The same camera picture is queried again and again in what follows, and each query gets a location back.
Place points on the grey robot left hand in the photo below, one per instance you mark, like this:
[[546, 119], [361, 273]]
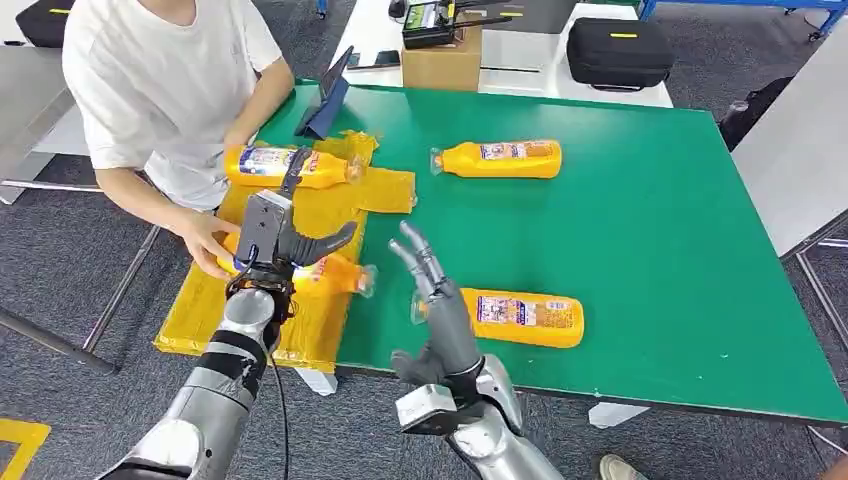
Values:
[[298, 248]]

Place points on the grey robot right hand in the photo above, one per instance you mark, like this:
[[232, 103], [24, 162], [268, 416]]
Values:
[[450, 331]]

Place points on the person's left hand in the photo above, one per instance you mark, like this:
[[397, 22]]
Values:
[[238, 139]]

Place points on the person's right hand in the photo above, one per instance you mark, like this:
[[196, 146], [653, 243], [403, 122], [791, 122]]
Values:
[[202, 242]]

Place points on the orange drink bottle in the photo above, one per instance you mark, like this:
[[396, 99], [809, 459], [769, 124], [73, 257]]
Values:
[[255, 173], [331, 275], [530, 331], [464, 164]]

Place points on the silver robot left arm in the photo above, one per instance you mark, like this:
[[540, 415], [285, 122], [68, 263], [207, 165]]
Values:
[[212, 397]]

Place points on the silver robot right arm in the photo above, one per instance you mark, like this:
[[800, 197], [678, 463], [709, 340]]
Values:
[[503, 444]]

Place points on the yellow sheet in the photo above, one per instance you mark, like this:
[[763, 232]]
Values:
[[318, 318]]

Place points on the tablet in blue case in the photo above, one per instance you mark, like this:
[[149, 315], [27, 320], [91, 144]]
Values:
[[329, 100]]

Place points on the person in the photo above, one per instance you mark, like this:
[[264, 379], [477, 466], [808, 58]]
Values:
[[159, 79]]

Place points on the white table foot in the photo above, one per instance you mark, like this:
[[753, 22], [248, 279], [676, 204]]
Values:
[[616, 415], [318, 382]]

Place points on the black phone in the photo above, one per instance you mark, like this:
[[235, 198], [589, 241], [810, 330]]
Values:
[[385, 60]]

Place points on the grey table with steel legs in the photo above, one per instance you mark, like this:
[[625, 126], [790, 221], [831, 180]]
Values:
[[33, 112]]

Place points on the brown cardboard box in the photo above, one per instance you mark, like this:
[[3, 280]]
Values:
[[440, 66]]

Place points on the pale shoe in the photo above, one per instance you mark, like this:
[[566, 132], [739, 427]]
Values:
[[619, 469]]

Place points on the black controller with screen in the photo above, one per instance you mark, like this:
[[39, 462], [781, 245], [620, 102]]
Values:
[[427, 25]]

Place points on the black bag with yellow tag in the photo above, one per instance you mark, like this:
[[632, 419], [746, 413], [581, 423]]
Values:
[[40, 23]]

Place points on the green table mat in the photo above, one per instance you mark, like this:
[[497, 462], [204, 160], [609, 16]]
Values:
[[662, 232]]

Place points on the white table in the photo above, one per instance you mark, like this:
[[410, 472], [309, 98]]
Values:
[[517, 78]]

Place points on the black hard carry case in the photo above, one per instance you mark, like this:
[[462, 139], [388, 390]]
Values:
[[619, 54]]

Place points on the black bag with bottle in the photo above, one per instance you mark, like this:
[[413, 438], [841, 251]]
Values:
[[748, 114]]

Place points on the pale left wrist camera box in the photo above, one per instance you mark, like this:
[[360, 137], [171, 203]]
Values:
[[262, 225]]

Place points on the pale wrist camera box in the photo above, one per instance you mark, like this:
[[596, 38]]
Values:
[[262, 225], [424, 409]]

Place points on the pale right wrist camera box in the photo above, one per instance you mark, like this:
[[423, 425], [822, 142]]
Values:
[[424, 409]]

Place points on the grey table with metal frame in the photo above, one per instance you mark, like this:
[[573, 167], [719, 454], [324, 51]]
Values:
[[795, 159]]

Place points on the blue metal frame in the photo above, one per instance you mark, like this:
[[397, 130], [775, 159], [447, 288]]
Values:
[[821, 6]]

